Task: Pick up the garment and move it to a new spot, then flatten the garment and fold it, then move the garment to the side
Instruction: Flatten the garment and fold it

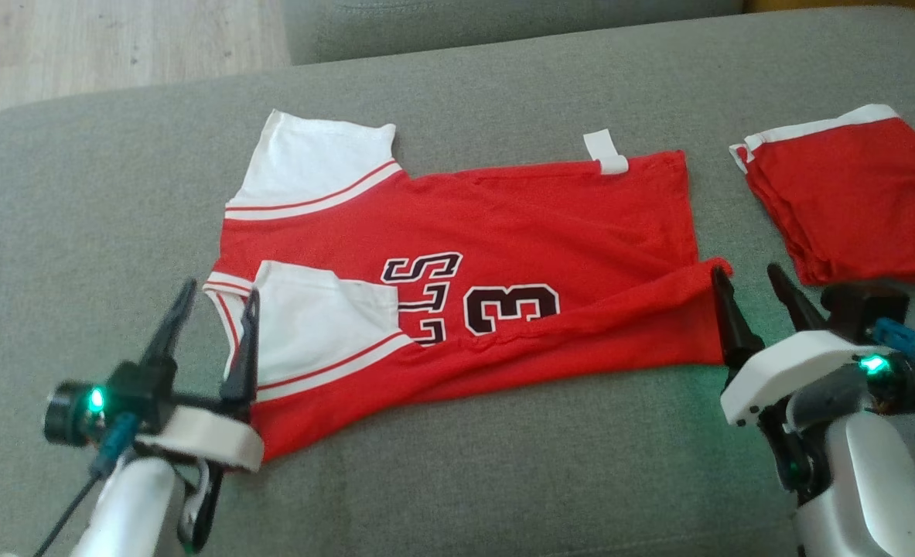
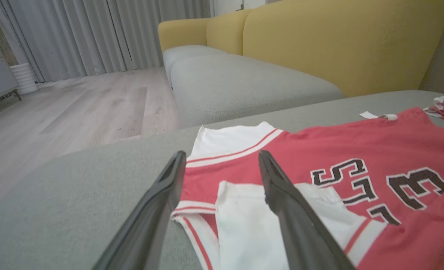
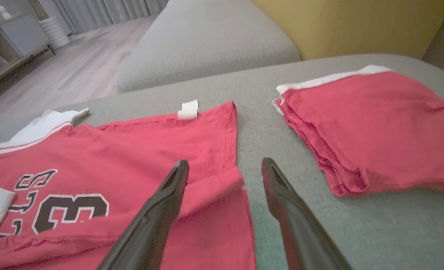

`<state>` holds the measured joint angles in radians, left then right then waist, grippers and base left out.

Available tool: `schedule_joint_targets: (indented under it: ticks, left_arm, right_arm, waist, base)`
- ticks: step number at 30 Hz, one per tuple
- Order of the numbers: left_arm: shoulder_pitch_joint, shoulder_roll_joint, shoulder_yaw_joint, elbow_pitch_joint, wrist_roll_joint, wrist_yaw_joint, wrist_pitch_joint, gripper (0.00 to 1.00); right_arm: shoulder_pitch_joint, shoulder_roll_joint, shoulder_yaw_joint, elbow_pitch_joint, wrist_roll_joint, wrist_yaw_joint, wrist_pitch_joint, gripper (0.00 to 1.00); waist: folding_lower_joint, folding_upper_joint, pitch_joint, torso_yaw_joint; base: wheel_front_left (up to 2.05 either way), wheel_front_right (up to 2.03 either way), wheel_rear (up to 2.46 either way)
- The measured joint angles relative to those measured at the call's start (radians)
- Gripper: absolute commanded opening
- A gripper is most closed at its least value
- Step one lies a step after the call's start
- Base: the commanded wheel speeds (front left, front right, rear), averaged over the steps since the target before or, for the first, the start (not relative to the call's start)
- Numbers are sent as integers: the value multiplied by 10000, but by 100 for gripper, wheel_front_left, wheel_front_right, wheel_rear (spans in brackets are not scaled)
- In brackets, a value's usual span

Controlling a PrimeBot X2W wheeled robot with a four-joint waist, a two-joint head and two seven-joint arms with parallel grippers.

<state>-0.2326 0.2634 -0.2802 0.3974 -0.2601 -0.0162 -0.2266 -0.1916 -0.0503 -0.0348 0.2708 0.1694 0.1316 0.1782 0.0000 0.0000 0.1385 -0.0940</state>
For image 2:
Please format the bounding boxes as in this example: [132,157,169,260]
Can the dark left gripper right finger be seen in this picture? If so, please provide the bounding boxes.
[258,150,356,270]

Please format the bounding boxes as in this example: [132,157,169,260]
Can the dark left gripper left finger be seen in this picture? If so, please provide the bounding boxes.
[92,150,187,270]

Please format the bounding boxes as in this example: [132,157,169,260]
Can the red white basketball jersey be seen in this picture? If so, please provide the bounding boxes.
[171,106,444,270]

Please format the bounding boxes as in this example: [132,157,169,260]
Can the wide grey sofa seat cushion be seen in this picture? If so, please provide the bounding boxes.
[170,54,345,129]

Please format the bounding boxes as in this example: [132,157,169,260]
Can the small grey sofa seat cushion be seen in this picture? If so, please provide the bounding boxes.
[163,45,229,87]

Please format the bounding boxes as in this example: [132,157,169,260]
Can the yellow sofa backrest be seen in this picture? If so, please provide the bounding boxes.
[158,0,444,98]

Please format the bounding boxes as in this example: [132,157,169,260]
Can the white ribbed round bin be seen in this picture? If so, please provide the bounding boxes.
[9,63,39,95]

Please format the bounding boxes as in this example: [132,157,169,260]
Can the grey pleated curtain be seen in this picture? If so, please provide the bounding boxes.
[0,0,212,83]

